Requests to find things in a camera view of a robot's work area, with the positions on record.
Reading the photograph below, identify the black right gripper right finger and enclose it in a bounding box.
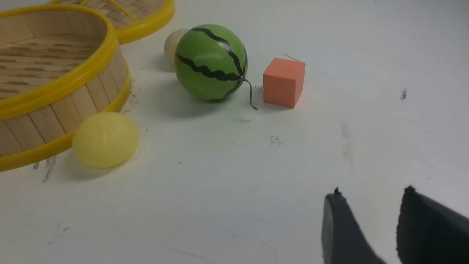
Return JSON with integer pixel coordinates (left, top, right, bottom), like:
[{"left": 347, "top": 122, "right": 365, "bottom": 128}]
[{"left": 396, "top": 186, "right": 469, "bottom": 264}]

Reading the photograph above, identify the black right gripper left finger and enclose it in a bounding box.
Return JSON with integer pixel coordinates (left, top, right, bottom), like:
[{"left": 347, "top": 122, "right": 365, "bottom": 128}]
[{"left": 321, "top": 187, "right": 385, "bottom": 264}]

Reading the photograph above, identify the yellow bun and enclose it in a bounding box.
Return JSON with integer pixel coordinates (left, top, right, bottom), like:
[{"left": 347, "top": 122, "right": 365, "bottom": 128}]
[{"left": 72, "top": 112, "right": 140, "bottom": 169}]

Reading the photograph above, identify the white bun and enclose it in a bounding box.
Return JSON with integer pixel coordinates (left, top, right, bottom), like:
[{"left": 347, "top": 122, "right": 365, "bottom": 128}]
[{"left": 164, "top": 29, "right": 189, "bottom": 70}]

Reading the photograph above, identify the bamboo steamer lid yellow rim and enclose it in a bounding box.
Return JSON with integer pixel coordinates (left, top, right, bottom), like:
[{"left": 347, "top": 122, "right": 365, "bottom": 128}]
[{"left": 48, "top": 0, "right": 175, "bottom": 44}]

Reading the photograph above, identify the bamboo steamer tray yellow rim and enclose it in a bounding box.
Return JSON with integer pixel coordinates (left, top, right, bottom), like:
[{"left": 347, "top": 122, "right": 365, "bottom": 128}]
[{"left": 0, "top": 4, "right": 132, "bottom": 172}]

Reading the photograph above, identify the orange foam cube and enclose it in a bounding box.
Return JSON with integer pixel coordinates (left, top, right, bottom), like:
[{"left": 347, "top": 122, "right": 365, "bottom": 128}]
[{"left": 263, "top": 58, "right": 306, "bottom": 109}]

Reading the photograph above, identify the green toy watermelon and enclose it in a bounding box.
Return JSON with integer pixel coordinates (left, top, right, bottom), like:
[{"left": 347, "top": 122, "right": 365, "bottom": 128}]
[{"left": 174, "top": 23, "right": 248, "bottom": 103}]

